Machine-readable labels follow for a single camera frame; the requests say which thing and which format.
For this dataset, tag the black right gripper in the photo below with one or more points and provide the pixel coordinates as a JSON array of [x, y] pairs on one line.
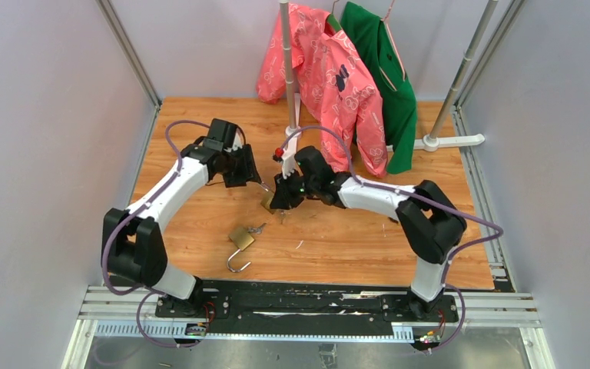
[[283, 197]]

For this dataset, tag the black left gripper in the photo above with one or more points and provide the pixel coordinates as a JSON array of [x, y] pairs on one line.
[[249, 171]]

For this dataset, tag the brass padlock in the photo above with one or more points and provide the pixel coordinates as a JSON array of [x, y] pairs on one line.
[[242, 238], [267, 198]]

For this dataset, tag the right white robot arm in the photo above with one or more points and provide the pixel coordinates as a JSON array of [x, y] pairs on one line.
[[432, 225]]

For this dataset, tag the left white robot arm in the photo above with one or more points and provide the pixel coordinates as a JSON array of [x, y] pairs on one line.
[[133, 252]]

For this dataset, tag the white clothes rack left pole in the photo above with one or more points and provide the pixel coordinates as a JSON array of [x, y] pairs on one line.
[[293, 99]]

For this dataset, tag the white clothes rack pole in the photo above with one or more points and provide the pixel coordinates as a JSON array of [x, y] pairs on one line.
[[432, 141], [293, 99]]

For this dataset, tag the pink patterned jacket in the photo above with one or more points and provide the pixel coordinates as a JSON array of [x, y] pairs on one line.
[[337, 89]]

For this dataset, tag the white clothes rack right pole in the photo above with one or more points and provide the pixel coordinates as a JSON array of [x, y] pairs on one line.
[[432, 141]]

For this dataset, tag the green shirt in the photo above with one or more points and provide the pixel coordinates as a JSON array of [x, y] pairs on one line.
[[374, 43]]

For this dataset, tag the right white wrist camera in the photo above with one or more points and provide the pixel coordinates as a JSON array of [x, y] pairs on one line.
[[285, 155]]

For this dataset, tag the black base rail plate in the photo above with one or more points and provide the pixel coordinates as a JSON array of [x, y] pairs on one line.
[[297, 309]]

